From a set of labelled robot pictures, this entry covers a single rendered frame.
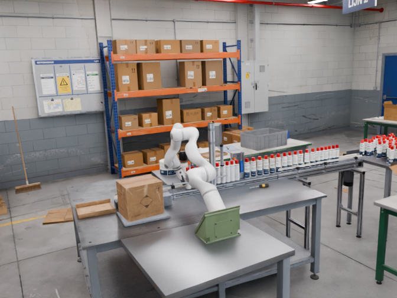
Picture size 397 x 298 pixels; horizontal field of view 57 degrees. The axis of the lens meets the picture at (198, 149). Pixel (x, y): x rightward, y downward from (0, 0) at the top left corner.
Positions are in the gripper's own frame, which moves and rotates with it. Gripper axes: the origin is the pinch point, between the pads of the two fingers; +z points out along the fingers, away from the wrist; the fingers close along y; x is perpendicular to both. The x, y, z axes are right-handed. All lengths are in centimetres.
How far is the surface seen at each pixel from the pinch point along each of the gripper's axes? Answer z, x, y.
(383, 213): 74, -131, -94
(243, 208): 21, -25, -57
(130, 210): -20, 56, -42
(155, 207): -11, 38, -40
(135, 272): 50, 74, -8
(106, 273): 42, 97, 1
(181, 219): 3, 25, -53
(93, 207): -17, 81, 7
